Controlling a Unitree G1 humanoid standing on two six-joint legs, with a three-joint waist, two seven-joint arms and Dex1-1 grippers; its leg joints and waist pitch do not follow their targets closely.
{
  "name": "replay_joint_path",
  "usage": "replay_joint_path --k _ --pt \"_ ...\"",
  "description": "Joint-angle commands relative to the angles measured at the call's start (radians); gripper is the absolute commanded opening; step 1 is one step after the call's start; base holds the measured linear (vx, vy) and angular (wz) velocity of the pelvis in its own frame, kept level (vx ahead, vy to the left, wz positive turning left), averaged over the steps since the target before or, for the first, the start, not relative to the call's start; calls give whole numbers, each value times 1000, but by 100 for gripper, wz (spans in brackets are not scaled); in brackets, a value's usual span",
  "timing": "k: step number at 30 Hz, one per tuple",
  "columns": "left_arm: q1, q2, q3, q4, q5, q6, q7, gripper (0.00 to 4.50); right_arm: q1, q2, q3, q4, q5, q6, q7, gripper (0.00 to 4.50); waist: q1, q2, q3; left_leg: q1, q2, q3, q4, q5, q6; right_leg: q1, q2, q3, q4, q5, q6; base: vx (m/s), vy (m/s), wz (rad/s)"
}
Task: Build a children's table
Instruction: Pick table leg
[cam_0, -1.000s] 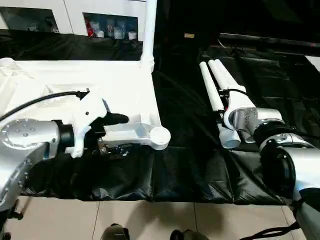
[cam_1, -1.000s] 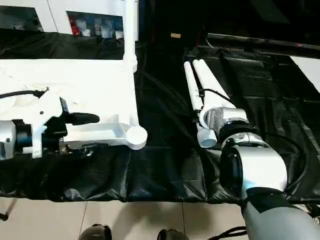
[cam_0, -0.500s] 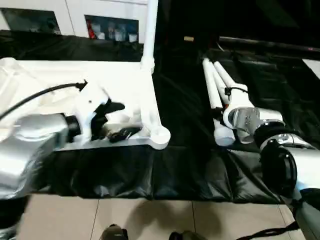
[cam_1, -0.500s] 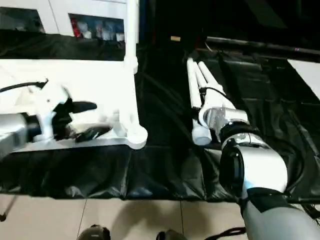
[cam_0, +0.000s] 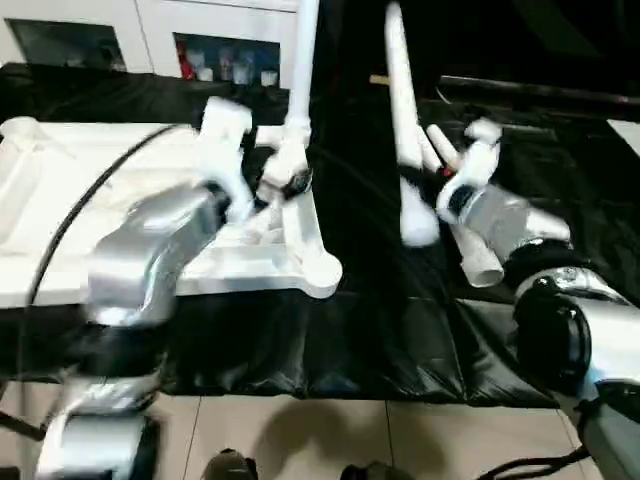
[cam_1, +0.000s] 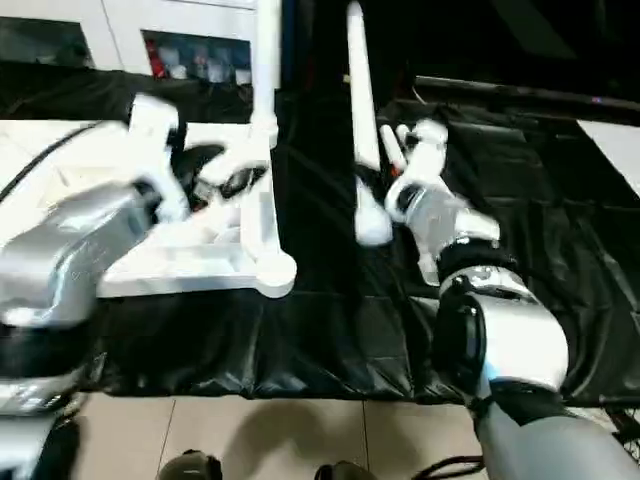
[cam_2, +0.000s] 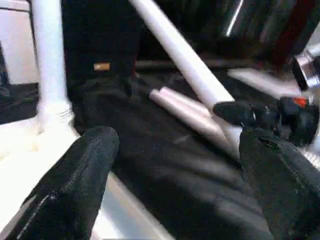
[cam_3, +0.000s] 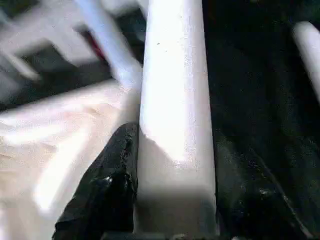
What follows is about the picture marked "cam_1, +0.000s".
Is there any white plastic stool seat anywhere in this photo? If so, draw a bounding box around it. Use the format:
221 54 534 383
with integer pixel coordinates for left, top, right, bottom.
0 117 299 301

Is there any white cabinet with glass doors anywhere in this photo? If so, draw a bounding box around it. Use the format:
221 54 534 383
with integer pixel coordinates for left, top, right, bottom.
0 0 286 85

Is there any black work mat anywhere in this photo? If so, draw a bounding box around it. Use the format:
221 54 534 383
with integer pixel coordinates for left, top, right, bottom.
0 69 640 404

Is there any long black rod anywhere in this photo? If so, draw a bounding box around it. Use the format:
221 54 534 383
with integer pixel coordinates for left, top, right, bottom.
414 74 640 110

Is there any white flat sheet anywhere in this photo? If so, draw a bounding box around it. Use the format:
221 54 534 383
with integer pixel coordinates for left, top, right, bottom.
574 118 640 195

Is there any dark rounded object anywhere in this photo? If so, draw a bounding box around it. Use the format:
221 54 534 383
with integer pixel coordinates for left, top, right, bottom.
314 459 374 480
159 448 222 480

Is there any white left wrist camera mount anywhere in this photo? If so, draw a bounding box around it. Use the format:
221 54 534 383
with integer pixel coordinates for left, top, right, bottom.
127 93 195 225

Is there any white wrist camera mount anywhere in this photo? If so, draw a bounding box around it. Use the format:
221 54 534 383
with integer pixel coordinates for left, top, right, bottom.
386 118 450 222
127 93 195 225

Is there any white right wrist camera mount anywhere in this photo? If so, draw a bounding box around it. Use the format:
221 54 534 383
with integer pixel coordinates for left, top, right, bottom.
386 118 450 222

